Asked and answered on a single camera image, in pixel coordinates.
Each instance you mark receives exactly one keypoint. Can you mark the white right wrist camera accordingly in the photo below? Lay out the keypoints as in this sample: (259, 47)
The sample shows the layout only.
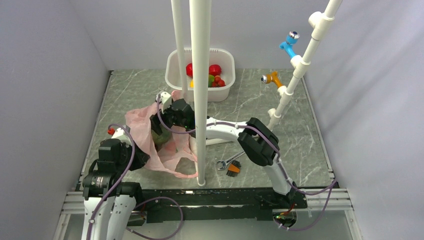
(165, 101)

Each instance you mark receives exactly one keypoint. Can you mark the white pvc pipe frame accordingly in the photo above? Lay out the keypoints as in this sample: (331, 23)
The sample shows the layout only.
(200, 30)

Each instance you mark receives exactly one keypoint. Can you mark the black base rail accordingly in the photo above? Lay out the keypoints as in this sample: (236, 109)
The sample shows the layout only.
(260, 203)

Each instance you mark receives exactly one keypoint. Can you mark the silver combination wrench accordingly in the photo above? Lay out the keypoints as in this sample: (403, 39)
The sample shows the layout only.
(222, 165)

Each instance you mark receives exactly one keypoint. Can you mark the pink plastic bag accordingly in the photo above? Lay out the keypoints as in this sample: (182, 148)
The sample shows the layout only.
(164, 158)

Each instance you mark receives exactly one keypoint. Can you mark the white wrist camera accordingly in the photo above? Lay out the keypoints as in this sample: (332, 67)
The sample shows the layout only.
(120, 134)
(165, 101)

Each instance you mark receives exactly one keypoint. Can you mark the orange toy faucet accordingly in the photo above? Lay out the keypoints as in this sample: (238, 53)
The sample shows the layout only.
(271, 78)

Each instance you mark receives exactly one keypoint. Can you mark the green fake starfruit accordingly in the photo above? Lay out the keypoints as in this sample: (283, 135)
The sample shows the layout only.
(211, 80)

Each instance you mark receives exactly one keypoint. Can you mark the black orange hex key set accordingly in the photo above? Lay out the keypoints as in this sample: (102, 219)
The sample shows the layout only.
(234, 168)

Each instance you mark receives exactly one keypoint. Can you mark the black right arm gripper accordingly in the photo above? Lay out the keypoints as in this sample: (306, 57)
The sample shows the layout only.
(155, 122)

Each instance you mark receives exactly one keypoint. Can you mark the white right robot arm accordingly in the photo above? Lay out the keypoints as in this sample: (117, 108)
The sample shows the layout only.
(260, 145)

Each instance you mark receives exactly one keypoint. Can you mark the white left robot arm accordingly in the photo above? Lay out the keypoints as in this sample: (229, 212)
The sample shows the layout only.
(108, 203)

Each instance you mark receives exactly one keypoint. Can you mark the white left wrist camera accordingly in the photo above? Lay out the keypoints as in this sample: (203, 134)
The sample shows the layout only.
(120, 134)

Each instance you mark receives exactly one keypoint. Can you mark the red fake cherry tomatoes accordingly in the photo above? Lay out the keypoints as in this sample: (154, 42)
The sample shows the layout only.
(218, 82)

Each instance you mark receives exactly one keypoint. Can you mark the green fake melon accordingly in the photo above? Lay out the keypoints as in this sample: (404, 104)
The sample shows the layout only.
(160, 139)

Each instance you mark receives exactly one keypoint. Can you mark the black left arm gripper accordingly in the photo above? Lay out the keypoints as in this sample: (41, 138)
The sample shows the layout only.
(141, 158)

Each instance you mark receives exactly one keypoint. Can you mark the red fake apple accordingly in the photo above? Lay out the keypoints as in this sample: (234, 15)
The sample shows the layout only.
(189, 70)

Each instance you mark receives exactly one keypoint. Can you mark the white plastic basin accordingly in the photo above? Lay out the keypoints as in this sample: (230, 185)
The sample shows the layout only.
(217, 56)

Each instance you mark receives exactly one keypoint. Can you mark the blue toy faucet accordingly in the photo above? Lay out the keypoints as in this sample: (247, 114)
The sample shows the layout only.
(287, 45)

